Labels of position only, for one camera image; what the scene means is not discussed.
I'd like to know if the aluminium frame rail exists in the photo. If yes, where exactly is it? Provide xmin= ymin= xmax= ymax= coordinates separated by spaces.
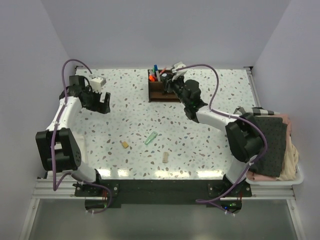
xmin=32 ymin=179 xmax=296 ymax=200

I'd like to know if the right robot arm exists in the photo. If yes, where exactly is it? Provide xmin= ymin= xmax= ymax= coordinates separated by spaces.
xmin=160 ymin=72 xmax=268 ymax=197

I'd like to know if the black orange marker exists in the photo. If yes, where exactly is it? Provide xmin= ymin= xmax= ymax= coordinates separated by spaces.
xmin=148 ymin=75 xmax=156 ymax=82

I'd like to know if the purple cable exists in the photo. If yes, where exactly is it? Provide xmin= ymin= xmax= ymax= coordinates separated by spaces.
xmin=174 ymin=63 xmax=268 ymax=216
xmin=51 ymin=58 xmax=113 ymax=215

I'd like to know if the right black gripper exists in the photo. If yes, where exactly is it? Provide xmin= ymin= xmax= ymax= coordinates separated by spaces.
xmin=160 ymin=73 xmax=189 ymax=107

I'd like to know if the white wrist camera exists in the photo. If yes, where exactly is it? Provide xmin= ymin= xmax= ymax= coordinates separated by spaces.
xmin=89 ymin=74 xmax=107 ymax=93
xmin=171 ymin=61 xmax=188 ymax=81

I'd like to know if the beige eraser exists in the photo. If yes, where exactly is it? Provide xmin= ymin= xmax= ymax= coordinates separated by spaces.
xmin=162 ymin=152 xmax=169 ymax=164

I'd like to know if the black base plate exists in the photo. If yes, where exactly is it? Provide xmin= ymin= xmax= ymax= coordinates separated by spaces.
xmin=74 ymin=177 xmax=253 ymax=209

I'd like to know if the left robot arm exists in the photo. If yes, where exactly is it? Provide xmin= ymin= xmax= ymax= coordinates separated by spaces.
xmin=35 ymin=75 xmax=111 ymax=196

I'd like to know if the cream knit cloth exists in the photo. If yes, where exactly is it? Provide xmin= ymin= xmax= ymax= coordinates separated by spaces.
xmin=277 ymin=140 xmax=299 ymax=181

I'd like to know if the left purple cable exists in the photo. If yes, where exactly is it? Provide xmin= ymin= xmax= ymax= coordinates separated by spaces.
xmin=51 ymin=58 xmax=113 ymax=215

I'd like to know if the black white striped cloth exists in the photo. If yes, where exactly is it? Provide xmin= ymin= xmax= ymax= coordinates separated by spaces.
xmin=232 ymin=106 xmax=281 ymax=118

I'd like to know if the dark grey dotted cloth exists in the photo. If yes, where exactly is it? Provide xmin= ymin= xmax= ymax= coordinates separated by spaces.
xmin=250 ymin=116 xmax=288 ymax=177

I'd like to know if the brown wooden desk organizer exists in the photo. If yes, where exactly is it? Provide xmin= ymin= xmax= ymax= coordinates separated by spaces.
xmin=147 ymin=69 xmax=181 ymax=103

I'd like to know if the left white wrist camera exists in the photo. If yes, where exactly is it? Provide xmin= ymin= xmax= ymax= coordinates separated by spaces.
xmin=89 ymin=74 xmax=107 ymax=93

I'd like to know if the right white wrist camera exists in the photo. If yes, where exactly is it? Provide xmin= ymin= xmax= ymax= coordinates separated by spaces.
xmin=171 ymin=61 xmax=188 ymax=81

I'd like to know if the green transparent tube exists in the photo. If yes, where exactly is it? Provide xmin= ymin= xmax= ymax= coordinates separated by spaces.
xmin=144 ymin=131 xmax=158 ymax=146

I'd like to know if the blue capped white marker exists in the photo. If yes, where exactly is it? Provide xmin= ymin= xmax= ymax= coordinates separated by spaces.
xmin=153 ymin=64 xmax=161 ymax=82

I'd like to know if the white laundry tray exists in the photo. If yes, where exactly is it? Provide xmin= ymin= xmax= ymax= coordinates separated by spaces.
xmin=243 ymin=109 xmax=305 ymax=187

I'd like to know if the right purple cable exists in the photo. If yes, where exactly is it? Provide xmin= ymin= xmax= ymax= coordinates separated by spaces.
xmin=174 ymin=63 xmax=268 ymax=216

